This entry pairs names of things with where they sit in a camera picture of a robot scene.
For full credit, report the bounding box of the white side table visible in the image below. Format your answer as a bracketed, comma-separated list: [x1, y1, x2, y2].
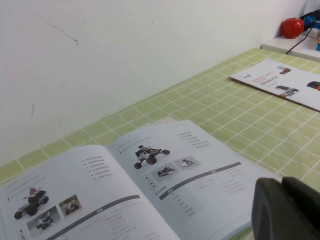
[259, 27, 320, 62]

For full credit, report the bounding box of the thin black power cable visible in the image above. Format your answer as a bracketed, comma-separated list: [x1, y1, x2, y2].
[285, 26, 316, 55]

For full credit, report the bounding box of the blue black device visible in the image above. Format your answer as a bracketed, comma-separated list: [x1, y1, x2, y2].
[298, 8, 320, 33]

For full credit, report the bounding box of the red apple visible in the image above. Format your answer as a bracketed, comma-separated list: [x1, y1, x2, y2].
[282, 16, 306, 40]

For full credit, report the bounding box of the white brochure with vehicle photos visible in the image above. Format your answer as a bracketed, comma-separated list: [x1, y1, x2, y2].
[229, 57, 320, 112]

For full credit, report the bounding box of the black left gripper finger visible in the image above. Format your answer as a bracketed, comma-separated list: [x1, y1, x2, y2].
[251, 176, 320, 240]

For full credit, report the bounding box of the green checked tablecloth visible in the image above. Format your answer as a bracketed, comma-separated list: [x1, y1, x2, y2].
[0, 47, 320, 240]

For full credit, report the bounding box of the white product catalogue book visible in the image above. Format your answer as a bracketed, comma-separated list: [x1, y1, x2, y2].
[0, 119, 278, 240]

